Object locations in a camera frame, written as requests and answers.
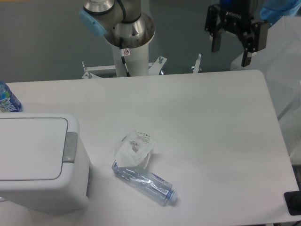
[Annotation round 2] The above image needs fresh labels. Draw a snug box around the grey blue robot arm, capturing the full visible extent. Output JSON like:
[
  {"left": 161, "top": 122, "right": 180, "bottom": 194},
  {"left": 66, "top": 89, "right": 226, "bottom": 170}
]
[{"left": 79, "top": 0, "right": 269, "bottom": 67}]

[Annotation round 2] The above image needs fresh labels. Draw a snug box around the crushed clear plastic bottle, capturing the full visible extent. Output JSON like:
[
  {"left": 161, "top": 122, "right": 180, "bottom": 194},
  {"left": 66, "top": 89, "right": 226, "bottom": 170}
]
[{"left": 111, "top": 161, "right": 178, "bottom": 205}]

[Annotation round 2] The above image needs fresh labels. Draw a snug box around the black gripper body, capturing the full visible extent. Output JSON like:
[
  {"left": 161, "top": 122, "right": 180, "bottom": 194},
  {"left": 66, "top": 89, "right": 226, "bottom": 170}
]
[{"left": 218, "top": 0, "right": 253, "bottom": 35}]

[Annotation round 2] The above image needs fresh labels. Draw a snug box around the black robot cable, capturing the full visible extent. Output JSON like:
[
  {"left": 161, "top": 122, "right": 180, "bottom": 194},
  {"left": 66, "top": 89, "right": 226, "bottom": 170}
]
[{"left": 118, "top": 36, "right": 131, "bottom": 77}]

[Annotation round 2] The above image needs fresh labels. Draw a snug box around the white trash can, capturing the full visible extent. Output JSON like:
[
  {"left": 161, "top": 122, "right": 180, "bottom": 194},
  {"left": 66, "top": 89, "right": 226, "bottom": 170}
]
[{"left": 0, "top": 113, "right": 92, "bottom": 211}]

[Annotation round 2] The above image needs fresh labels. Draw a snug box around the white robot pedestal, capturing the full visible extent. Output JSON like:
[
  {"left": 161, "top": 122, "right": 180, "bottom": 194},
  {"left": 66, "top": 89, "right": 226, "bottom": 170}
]
[{"left": 112, "top": 44, "right": 149, "bottom": 77}]

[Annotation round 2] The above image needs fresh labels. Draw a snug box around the black device at edge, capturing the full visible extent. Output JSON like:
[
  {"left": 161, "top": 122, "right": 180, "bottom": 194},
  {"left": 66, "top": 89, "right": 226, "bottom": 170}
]
[{"left": 284, "top": 191, "right": 301, "bottom": 216}]

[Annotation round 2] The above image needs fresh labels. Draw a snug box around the blue plastic bag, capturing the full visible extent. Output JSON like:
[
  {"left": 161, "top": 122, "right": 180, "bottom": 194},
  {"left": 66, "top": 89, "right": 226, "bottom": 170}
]
[{"left": 259, "top": 0, "right": 301, "bottom": 27}]

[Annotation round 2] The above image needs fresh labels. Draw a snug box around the crumpled white plastic bag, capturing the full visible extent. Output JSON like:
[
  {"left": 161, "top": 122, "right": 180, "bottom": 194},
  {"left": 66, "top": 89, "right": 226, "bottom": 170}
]
[{"left": 114, "top": 130, "right": 156, "bottom": 169}]

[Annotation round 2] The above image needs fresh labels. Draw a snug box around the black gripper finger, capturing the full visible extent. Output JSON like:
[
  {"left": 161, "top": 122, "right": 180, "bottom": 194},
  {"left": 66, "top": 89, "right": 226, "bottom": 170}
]
[
  {"left": 238, "top": 20, "right": 269, "bottom": 67},
  {"left": 205, "top": 4, "right": 225, "bottom": 52}
]

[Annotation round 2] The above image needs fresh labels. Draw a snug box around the blue labelled water bottle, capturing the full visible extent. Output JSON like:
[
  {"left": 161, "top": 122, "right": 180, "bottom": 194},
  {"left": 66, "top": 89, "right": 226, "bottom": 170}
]
[{"left": 0, "top": 81, "right": 23, "bottom": 113}]

